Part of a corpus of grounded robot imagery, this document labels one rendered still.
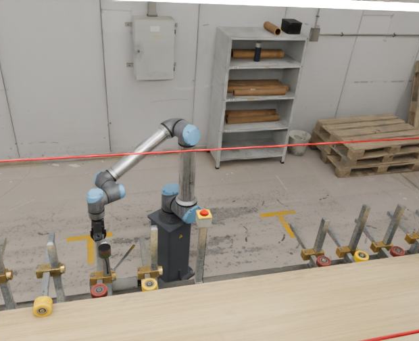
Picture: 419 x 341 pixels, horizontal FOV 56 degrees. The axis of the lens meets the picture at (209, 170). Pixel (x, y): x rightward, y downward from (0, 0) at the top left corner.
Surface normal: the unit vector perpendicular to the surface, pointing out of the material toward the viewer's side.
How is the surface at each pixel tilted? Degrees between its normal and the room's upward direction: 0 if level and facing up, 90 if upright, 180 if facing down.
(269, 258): 0
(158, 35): 90
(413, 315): 0
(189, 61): 90
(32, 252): 0
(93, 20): 90
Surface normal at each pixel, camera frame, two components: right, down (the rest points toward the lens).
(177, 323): 0.07, -0.84
